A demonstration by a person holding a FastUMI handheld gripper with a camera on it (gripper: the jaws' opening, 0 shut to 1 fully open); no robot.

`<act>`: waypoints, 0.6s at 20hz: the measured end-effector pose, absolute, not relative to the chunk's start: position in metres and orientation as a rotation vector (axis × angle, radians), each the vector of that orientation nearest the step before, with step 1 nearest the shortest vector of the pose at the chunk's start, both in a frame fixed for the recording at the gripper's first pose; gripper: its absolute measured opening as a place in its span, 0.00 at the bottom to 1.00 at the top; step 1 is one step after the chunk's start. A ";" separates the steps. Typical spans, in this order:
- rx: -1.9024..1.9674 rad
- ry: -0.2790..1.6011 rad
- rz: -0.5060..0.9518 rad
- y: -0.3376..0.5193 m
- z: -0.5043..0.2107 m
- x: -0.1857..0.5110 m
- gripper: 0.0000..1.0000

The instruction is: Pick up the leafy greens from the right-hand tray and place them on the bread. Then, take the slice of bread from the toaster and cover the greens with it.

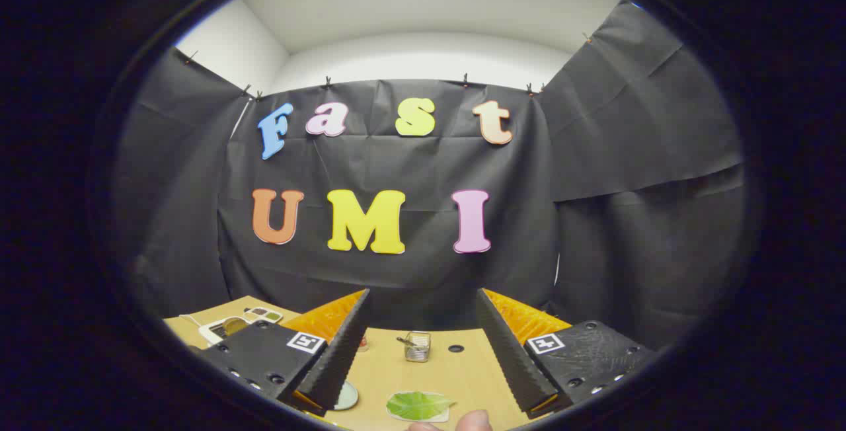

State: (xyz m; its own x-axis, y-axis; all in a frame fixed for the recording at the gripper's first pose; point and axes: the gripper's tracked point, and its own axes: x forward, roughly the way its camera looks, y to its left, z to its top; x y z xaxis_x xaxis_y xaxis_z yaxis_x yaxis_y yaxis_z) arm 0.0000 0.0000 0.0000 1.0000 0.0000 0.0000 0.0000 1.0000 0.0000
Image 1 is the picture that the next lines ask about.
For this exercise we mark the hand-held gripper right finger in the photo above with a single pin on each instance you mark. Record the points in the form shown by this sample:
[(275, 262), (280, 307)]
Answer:
[(505, 352)]

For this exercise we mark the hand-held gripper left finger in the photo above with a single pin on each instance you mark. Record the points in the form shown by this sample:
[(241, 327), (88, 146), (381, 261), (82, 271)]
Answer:
[(344, 352)]

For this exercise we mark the green lettuce leaf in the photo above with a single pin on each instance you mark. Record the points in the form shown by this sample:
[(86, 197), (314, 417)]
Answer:
[(416, 404)]

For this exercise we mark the pale green bowl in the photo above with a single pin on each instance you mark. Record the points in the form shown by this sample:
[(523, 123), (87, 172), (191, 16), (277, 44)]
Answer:
[(347, 396)]

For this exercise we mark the wooden chopsticks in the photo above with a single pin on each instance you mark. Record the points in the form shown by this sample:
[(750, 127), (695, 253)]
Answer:
[(404, 340)]

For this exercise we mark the white divided tray of grains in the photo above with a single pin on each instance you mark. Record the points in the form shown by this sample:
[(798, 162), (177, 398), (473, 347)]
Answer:
[(264, 315)]

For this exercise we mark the white square plate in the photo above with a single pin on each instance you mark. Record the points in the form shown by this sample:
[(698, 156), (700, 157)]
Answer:
[(441, 416)]

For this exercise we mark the white toaster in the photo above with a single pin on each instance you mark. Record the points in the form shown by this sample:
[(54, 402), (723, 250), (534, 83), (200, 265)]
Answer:
[(211, 333)]

